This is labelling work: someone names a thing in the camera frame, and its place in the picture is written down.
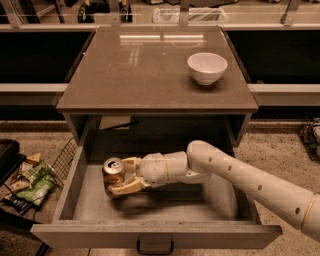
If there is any green snack bag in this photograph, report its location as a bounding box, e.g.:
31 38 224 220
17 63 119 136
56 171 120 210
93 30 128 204
17 161 55 206

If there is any clear plastic tray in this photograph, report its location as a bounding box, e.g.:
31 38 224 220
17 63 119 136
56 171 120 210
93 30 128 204
152 7 229 24

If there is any black drawer handle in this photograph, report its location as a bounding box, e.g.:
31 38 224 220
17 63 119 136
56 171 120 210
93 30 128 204
136 240 175 256

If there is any tan snack packet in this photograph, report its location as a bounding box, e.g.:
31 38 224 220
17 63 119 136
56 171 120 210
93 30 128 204
25 153 41 166

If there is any white ceramic bowl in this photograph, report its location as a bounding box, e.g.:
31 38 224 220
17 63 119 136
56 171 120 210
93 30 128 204
187 52 228 86

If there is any open grey top drawer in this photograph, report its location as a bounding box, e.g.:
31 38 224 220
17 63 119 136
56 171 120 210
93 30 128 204
31 147 282 249

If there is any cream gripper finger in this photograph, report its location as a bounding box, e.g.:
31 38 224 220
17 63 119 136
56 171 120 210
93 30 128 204
108 175 149 196
122 157 141 173

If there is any black wire basket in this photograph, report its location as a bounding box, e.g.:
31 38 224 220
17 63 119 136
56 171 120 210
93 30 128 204
299 118 320 162
52 139 77 188

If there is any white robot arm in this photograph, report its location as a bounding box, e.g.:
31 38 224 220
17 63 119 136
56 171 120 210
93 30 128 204
102 140 320 241

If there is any right black wire basket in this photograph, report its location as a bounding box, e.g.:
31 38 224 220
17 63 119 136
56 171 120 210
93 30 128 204
299 118 320 162

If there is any orange soda can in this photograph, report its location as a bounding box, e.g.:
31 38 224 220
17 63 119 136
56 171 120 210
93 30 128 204
102 157 125 198

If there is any black plastic bin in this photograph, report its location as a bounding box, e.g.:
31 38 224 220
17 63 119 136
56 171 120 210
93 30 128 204
0 139 26 186

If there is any grey cabinet with glossy top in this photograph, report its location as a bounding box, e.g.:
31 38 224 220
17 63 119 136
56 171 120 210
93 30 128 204
57 26 258 137

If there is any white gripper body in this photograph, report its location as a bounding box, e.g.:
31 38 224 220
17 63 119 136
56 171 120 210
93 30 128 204
137 153 166 187

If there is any dark snack bag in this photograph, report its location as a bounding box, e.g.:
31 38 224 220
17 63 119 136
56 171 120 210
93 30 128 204
1 195 32 214

